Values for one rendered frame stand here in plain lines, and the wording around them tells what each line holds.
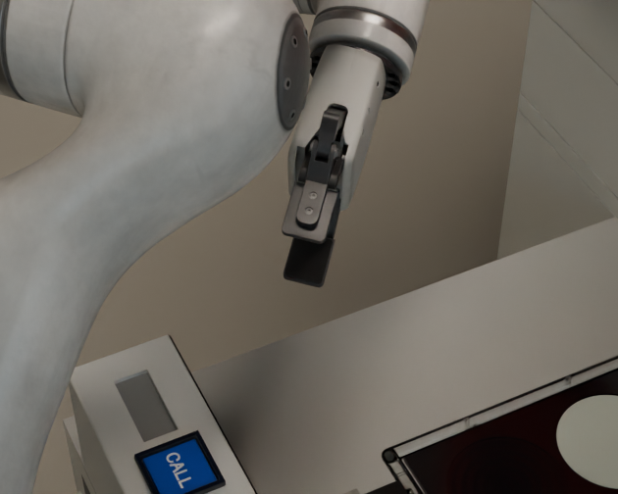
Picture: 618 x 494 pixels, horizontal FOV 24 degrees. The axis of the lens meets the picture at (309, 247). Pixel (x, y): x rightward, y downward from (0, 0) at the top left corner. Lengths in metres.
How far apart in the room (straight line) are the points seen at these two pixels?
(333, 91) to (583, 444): 0.40
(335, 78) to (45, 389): 0.45
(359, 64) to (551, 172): 0.62
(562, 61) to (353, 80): 0.54
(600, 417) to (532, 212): 0.50
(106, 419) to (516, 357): 0.44
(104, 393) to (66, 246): 0.54
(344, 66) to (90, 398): 0.36
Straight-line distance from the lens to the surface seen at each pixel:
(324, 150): 1.01
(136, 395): 1.21
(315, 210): 1.01
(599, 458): 1.26
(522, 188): 1.73
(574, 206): 1.64
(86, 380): 1.22
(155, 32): 0.68
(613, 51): 1.48
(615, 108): 1.51
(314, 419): 1.36
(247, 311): 2.54
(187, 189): 0.69
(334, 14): 1.11
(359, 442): 1.34
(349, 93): 1.06
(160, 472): 1.15
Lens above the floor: 1.90
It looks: 46 degrees down
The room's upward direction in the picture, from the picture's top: straight up
